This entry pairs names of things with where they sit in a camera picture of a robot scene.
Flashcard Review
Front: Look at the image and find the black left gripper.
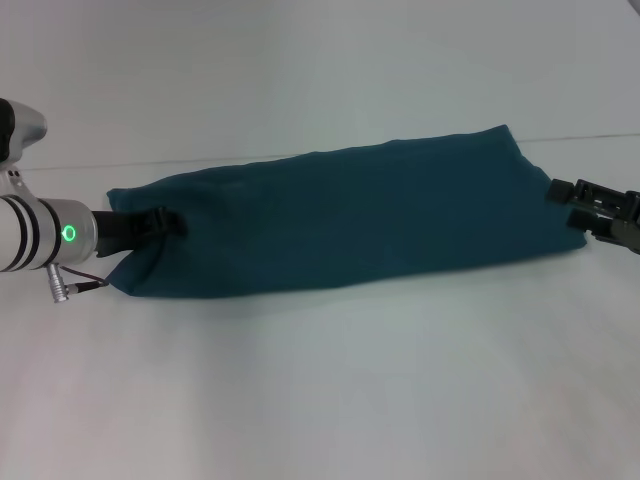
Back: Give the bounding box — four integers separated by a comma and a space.
91, 206, 189, 260

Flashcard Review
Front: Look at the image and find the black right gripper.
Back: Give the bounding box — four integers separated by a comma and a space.
545, 178, 640, 257

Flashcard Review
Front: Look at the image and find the teal t-shirt with FREE print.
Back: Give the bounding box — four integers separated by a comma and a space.
106, 123, 587, 300

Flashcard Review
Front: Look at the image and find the left gripper cable with plug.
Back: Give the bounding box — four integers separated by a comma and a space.
46, 263, 110, 305

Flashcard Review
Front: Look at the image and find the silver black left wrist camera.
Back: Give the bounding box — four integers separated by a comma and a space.
0, 97, 49, 199

